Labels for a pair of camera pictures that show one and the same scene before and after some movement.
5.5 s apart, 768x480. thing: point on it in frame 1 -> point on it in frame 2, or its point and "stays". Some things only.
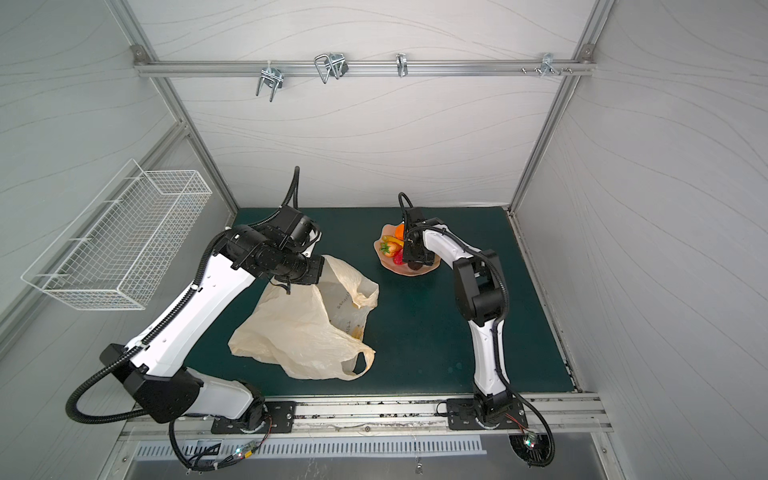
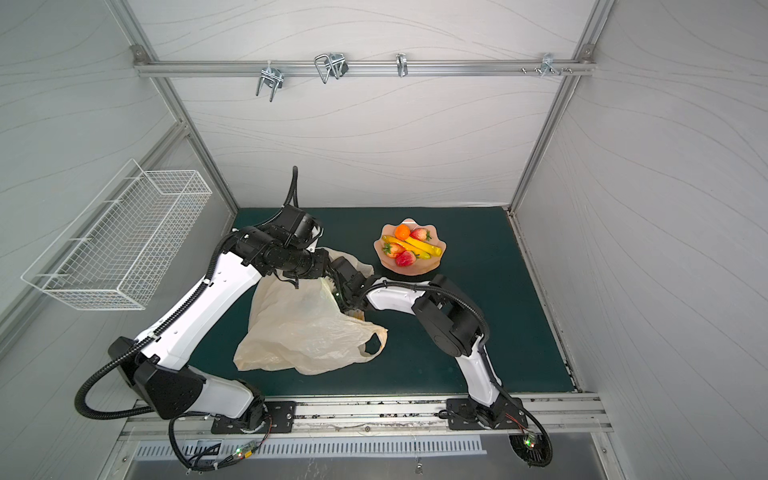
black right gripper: x=420 y=253 -> x=342 y=274
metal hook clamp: x=268 y=76 stays
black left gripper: x=314 y=273 stays
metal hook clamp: x=334 y=63 stays
